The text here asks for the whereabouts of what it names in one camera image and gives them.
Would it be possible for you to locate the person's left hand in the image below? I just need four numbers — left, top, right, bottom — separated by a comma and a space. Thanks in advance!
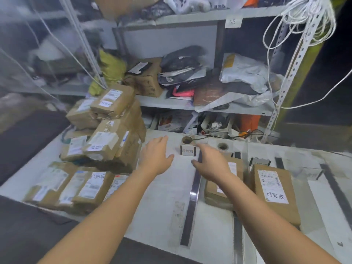
138, 135, 175, 176

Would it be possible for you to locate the person's right hand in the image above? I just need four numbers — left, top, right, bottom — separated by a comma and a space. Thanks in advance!
191, 143, 234, 183

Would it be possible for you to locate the brown parcel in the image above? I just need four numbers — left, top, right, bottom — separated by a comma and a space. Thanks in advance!
250, 164, 301, 226
204, 155, 245, 211
193, 79, 229, 106

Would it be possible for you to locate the pile of brown parcels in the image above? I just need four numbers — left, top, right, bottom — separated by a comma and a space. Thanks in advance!
23, 84, 147, 215

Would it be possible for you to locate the person's left forearm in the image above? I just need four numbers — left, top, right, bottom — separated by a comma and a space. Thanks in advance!
38, 167, 163, 264

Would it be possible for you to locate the person's right forearm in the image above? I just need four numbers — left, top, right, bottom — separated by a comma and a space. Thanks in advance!
219, 176, 341, 264

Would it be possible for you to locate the colourful printed paper box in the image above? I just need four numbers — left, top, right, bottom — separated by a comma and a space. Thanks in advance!
157, 111, 194, 133

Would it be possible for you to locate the white plastic basket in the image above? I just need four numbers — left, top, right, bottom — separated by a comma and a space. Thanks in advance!
200, 115, 237, 135

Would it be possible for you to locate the white power strip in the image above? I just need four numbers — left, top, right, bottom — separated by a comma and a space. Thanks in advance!
228, 129, 264, 140

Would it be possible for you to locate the orange box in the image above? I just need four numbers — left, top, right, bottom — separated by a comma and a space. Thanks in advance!
240, 114, 261, 132

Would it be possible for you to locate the grey metal shelf rack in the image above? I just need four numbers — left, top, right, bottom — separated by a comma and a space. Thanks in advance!
113, 5, 325, 143

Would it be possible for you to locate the brown parcel in clear wrap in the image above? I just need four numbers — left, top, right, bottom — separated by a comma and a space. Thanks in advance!
193, 79, 229, 106

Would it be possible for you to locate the pink plastic packet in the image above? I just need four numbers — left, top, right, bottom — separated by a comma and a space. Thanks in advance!
172, 88, 195, 98

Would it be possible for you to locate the white gridded plastic bag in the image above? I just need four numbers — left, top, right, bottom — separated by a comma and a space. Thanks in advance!
194, 74, 284, 113

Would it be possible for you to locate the crumpled cardboard box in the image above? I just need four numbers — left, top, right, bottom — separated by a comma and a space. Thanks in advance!
122, 58, 165, 98

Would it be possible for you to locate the black fabric bundle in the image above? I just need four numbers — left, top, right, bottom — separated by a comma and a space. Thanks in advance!
220, 79, 259, 95

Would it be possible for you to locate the grey and black mailer bag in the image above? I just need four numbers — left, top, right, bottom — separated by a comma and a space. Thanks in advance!
157, 66, 207, 87

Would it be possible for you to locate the white mailer bag yellow patch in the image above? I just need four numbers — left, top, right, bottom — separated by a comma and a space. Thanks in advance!
219, 53, 275, 94

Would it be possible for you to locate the yellow plastic bag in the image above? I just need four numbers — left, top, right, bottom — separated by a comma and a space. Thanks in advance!
88, 48, 128, 97

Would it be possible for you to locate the black fluffy plastic bag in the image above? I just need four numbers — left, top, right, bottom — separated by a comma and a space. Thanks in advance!
160, 45, 207, 69

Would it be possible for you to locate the blurred grey storage rack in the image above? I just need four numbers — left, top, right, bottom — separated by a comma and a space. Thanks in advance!
0, 0, 119, 96

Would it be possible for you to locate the white shelf number tag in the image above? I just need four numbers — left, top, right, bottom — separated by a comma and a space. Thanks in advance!
225, 16, 243, 29

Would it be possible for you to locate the thin black cable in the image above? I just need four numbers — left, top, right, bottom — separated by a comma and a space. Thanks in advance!
190, 129, 275, 143

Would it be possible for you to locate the long white cable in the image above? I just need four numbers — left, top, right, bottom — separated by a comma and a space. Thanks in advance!
268, 46, 352, 110

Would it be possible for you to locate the coil of white rope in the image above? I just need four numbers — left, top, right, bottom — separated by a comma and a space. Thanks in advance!
263, 0, 337, 48

